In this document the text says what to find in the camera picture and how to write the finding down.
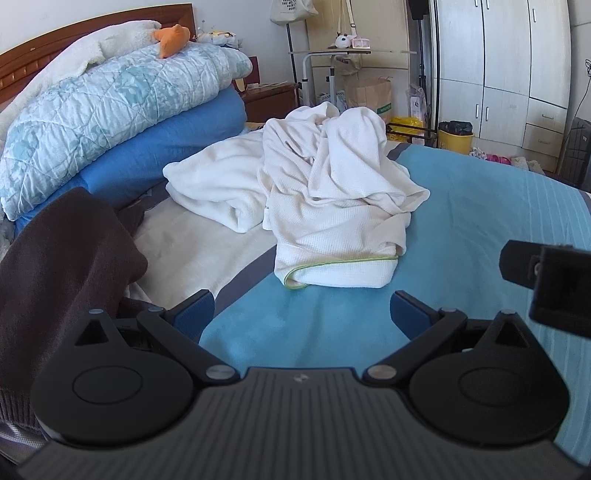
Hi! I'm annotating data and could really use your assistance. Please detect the cream jacket with green trim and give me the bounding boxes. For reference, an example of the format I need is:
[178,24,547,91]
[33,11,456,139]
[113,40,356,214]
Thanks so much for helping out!
[260,103,430,289]

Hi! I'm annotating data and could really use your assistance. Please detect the blue striped bed sheet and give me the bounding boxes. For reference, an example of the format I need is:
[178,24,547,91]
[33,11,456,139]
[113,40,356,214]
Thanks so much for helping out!
[124,138,591,467]

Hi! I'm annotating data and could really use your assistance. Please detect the black red suitcase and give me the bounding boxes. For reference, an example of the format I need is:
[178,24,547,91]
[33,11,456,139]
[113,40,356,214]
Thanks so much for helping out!
[558,117,591,192]

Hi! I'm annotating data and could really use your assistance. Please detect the pink slippers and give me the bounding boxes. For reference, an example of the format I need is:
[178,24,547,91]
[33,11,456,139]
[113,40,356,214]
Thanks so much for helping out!
[485,154,511,165]

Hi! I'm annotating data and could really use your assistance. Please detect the dark brown knit garment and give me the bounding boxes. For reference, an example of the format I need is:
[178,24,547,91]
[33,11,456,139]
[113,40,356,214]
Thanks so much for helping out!
[0,188,148,430]

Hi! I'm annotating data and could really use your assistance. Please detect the yellow trash bin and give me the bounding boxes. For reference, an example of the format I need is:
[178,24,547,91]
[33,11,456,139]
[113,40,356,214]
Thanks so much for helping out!
[438,121,474,155]

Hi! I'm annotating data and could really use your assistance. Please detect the blue folded blanket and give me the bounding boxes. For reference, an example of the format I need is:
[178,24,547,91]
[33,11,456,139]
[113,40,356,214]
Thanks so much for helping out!
[15,86,246,233]

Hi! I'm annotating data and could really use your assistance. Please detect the yellow plastic bag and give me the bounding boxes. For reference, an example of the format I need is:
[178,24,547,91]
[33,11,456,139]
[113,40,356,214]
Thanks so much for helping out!
[386,117,426,145]

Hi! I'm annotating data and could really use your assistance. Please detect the white wardrobe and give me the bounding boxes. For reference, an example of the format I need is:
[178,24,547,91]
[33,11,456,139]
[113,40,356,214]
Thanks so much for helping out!
[430,0,571,170]

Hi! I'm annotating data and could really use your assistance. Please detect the white folded garment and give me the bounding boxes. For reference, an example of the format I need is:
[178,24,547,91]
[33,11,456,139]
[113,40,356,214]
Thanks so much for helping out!
[162,130,267,233]

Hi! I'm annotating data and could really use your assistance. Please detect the brown paper bag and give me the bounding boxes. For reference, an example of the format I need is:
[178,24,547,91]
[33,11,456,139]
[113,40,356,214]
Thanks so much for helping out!
[345,78,393,123]

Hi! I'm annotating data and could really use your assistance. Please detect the light blue quilted duvet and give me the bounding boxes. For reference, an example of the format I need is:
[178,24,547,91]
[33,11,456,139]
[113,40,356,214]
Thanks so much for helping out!
[1,42,252,221]

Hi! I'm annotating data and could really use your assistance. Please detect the wooden nightstand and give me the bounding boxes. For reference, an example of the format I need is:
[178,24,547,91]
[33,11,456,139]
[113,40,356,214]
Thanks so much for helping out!
[233,56,300,124]

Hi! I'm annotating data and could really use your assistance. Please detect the rolling overbed table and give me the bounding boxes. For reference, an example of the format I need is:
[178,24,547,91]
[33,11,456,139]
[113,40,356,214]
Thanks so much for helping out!
[290,48,418,116]

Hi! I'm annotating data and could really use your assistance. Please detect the wooden headboard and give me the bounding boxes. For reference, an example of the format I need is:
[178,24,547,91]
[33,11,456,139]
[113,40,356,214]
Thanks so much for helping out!
[0,3,197,104]

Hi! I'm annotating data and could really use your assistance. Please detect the orange plush toy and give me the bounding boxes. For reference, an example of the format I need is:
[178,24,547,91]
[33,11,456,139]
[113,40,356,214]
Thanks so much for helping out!
[152,24,191,59]

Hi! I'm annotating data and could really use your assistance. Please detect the canvas tote bag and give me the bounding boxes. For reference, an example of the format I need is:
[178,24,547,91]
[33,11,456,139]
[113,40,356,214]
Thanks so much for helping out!
[270,0,318,25]

